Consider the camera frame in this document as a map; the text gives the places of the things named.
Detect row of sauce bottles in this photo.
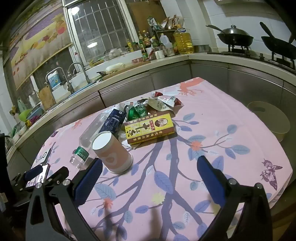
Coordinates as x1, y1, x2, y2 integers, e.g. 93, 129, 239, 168
126, 29, 162, 62

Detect clear plastic bag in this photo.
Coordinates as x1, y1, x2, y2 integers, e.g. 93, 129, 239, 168
102, 47, 123, 61

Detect angular steel faucet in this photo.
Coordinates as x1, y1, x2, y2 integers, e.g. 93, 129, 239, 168
46, 67, 72, 93

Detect black wok with lid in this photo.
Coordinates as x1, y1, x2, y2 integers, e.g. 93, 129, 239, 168
206, 24, 254, 47

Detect pink and white paper cup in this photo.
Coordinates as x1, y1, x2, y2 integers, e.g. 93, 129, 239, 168
92, 131, 134, 174

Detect black smartphone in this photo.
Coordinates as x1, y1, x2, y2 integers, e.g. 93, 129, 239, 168
25, 148, 53, 187

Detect crushed green drink can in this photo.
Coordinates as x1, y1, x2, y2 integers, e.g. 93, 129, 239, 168
125, 100, 148, 121

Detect standing wooden cutting board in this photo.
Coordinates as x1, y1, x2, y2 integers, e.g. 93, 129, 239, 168
38, 85, 56, 111

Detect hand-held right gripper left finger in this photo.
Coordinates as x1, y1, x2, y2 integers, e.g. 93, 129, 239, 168
25, 158, 103, 241

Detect dark blue milk carton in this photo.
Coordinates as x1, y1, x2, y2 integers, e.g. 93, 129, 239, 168
99, 108, 126, 139

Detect white plastic jug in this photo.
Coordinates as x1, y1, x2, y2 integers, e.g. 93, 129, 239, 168
159, 33, 173, 50

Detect white radish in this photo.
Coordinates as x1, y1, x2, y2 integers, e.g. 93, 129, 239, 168
105, 62, 126, 72

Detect white and red snack packet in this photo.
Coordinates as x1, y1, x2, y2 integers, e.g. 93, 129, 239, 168
157, 95, 177, 108

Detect pile of snack bags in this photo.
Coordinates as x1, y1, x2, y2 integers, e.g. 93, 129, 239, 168
148, 15, 185, 30

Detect barred window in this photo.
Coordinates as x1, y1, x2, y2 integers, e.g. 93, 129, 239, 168
63, 0, 139, 67

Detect gas stove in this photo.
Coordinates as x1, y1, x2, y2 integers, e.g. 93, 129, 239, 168
207, 45, 296, 75

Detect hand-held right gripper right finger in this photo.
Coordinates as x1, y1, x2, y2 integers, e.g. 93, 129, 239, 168
196, 155, 273, 241

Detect steel bowl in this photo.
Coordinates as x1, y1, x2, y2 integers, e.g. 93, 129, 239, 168
194, 44, 211, 53

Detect tall steel faucet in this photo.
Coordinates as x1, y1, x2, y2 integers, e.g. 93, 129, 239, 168
68, 62, 91, 85

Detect clear plastic water bottle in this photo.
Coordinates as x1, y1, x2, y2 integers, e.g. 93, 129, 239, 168
70, 113, 111, 169

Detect flat wooden cutting board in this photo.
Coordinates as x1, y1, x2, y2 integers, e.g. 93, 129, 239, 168
102, 62, 151, 80

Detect beige snack pouch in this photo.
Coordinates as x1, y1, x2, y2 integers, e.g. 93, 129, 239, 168
147, 98, 173, 114

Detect blue label detergent jug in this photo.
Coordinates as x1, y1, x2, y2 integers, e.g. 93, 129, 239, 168
47, 71, 62, 91

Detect large cooking oil bottle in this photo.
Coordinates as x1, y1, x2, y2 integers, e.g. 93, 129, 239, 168
173, 27, 195, 55

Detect fruit printed blind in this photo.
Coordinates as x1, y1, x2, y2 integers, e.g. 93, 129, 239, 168
8, 0, 72, 90

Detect blue plastic basin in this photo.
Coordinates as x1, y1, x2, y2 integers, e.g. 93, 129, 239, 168
30, 104, 44, 118

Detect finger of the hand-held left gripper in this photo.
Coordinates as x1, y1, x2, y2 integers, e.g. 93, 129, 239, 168
23, 166, 44, 182
45, 166, 70, 183

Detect yellow and brown cardboard box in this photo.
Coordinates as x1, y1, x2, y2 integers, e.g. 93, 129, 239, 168
124, 113, 178, 146

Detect green plastic basin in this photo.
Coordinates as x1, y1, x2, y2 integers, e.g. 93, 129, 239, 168
20, 108, 33, 122

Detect pink floral tablecloth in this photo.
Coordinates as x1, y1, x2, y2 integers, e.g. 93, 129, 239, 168
30, 77, 293, 241

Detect kitchen counter cabinets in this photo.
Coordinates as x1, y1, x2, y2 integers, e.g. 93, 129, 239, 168
6, 52, 296, 174

